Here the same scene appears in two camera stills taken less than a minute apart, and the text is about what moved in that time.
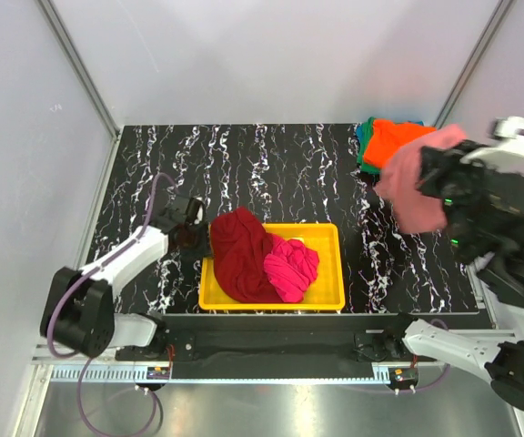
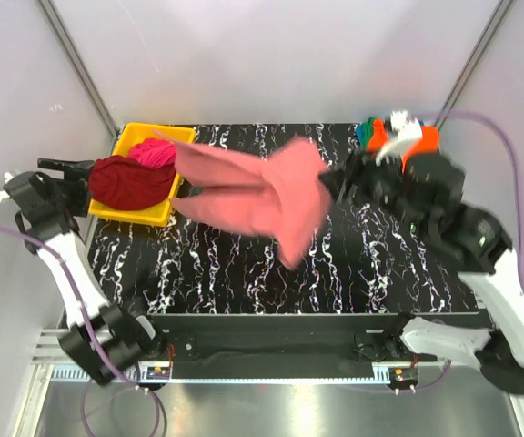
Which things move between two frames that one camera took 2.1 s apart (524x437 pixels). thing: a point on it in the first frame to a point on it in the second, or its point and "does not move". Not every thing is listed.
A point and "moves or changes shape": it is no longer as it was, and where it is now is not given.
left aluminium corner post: x=71 y=52 does not move
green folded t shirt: x=366 y=134 does not move
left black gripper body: x=196 y=246 to x=74 y=190
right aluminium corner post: x=498 y=13 does not move
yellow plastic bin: x=327 y=291 to x=158 y=216
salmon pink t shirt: x=416 y=211 moves or changes shape
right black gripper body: x=451 y=179 to x=368 y=182
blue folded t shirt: x=359 y=128 does not move
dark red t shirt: x=240 y=242 to x=119 y=183
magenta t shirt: x=289 y=268 to x=155 y=152
